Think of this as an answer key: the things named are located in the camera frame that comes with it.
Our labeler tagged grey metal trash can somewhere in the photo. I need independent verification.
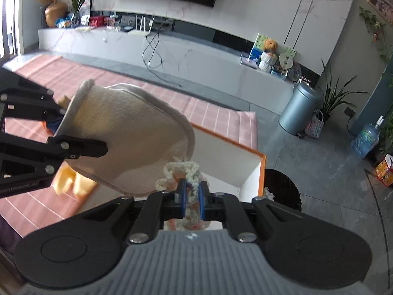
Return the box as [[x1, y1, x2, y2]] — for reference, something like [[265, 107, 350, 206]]
[[278, 81, 323, 136]]

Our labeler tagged round hand fan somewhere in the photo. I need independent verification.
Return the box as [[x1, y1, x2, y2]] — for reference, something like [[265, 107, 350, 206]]
[[278, 52, 292, 70]]

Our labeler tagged white marble TV cabinet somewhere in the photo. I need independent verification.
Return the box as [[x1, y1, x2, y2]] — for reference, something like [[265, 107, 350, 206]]
[[38, 26, 295, 114]]

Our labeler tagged green plant in glass vase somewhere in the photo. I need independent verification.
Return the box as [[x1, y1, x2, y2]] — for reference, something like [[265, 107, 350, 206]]
[[63, 0, 99, 28]]

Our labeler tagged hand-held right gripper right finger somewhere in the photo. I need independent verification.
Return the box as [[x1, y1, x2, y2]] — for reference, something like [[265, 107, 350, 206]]
[[198, 181, 309, 243]]

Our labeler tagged cream fleece pouch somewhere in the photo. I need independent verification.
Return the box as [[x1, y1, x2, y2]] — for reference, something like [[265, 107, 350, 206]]
[[54, 79, 196, 197]]

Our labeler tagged gold vase with dried flowers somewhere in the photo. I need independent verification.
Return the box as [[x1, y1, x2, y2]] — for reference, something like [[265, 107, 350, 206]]
[[37, 0, 68, 28]]

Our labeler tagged woven basket bag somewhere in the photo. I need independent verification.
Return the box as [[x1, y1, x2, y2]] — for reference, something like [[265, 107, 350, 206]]
[[305, 111, 325, 140]]

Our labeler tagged pink checkered mat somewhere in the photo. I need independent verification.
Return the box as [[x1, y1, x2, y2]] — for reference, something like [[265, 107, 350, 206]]
[[0, 54, 258, 238]]

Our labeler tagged orange cardboard box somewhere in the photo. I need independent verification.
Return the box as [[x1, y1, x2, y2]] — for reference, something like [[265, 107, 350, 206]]
[[375, 154, 393, 188]]

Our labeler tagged blue water bottle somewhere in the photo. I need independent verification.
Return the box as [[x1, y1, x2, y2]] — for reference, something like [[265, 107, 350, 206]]
[[351, 115, 386, 159]]

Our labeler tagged potted long-leaf plant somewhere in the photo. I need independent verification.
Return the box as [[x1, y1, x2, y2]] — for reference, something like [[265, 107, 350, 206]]
[[319, 58, 369, 120]]

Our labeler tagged upright picture book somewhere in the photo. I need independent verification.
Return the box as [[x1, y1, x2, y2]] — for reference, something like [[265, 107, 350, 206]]
[[248, 33, 268, 66]]

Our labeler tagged orange storage box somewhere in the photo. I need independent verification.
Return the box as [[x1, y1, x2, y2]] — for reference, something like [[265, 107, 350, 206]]
[[75, 123, 267, 231]]

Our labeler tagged framed wall picture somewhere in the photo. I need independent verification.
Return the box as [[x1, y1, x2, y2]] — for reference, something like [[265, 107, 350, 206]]
[[367, 0, 393, 27]]

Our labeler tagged black waste bin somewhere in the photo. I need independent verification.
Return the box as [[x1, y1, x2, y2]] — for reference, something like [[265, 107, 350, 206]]
[[263, 168, 303, 212]]

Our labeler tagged trailing ivy plant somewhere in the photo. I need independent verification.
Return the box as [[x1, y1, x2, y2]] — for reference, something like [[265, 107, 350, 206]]
[[359, 6, 393, 68]]

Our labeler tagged white router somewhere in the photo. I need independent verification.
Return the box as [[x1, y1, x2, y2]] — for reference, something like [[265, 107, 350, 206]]
[[127, 15, 155, 36]]

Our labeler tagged black cable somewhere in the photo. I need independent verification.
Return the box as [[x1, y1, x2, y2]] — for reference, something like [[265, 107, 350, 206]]
[[142, 32, 185, 88]]

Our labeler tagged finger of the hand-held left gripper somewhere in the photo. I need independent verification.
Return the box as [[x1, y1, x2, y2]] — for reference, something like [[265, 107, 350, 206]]
[[0, 68, 66, 133], [0, 135, 109, 180]]

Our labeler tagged cream crocheted piece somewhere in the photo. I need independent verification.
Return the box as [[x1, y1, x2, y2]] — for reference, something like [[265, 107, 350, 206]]
[[154, 157, 212, 231]]

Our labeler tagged yellow plush toy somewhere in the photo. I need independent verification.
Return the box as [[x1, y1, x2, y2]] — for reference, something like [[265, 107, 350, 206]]
[[52, 163, 99, 205]]

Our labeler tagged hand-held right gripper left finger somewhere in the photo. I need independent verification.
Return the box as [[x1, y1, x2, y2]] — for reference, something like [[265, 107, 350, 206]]
[[77, 179, 188, 244]]

